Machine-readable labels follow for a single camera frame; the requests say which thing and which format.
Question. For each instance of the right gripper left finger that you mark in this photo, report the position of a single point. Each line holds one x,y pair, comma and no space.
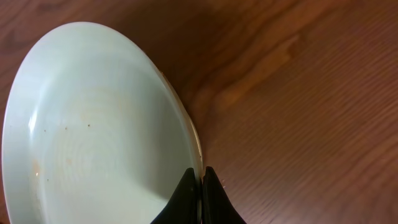
182,207

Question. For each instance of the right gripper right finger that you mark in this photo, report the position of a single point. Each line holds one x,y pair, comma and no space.
216,206

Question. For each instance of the light blue plate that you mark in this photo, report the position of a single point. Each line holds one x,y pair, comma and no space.
93,132

